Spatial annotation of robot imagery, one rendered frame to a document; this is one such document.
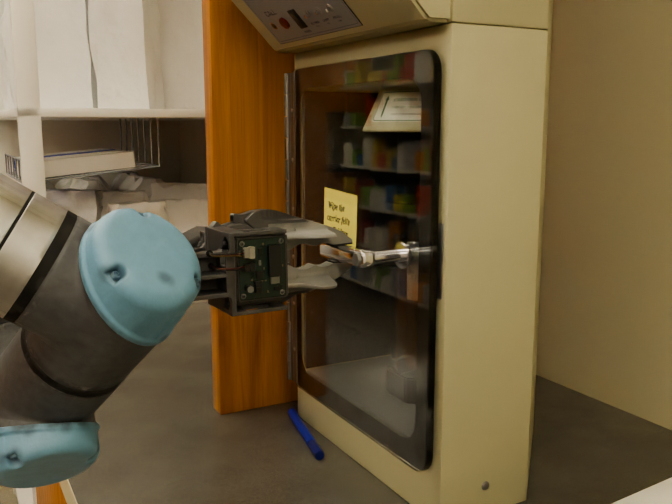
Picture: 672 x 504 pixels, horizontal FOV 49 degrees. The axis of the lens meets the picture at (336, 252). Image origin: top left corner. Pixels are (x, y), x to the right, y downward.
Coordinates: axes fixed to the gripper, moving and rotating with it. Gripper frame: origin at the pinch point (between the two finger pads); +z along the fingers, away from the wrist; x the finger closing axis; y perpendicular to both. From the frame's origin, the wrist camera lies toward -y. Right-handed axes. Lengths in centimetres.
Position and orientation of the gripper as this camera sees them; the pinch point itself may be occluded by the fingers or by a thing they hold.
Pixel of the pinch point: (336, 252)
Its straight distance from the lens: 74.5
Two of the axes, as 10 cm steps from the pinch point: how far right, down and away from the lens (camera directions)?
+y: 4.8, 1.2, -8.7
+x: -0.2, -9.9, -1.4
